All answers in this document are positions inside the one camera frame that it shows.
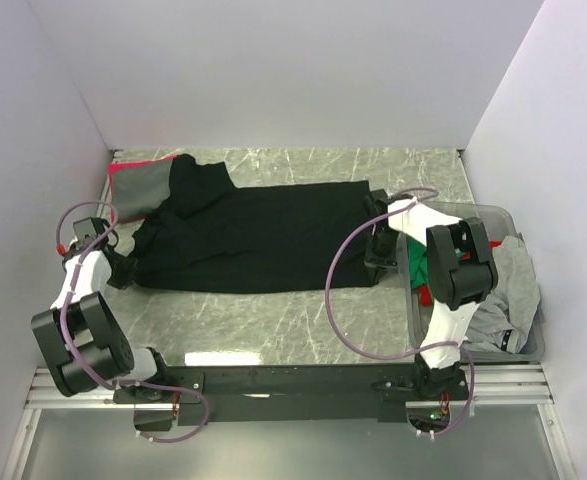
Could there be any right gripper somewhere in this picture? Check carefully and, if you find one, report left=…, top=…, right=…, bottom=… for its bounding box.
left=365, top=230, right=399, bottom=285

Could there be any black t-shirt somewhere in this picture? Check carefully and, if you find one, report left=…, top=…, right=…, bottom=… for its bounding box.
left=131, top=154, right=375, bottom=294

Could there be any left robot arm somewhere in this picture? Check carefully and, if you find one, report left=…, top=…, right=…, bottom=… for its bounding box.
left=31, top=217, right=173, bottom=402

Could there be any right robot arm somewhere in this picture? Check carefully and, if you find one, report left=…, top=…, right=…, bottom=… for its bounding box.
left=364, top=190, right=498, bottom=399

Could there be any green t-shirt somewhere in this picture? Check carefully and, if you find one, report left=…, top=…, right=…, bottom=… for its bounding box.
left=405, top=237, right=469, bottom=290

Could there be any red t-shirt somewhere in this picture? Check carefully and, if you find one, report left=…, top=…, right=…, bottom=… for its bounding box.
left=417, top=241, right=502, bottom=307

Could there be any folded gray t-shirt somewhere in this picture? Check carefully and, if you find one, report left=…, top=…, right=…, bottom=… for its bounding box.
left=108, top=156, right=174, bottom=222

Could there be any clear plastic bin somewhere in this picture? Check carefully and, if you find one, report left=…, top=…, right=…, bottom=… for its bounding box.
left=397, top=199, right=545, bottom=362

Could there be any black base beam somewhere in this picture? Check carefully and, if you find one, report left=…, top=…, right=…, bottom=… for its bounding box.
left=112, top=362, right=474, bottom=430

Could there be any aluminium rail frame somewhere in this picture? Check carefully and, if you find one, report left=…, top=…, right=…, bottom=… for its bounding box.
left=1, top=147, right=577, bottom=479

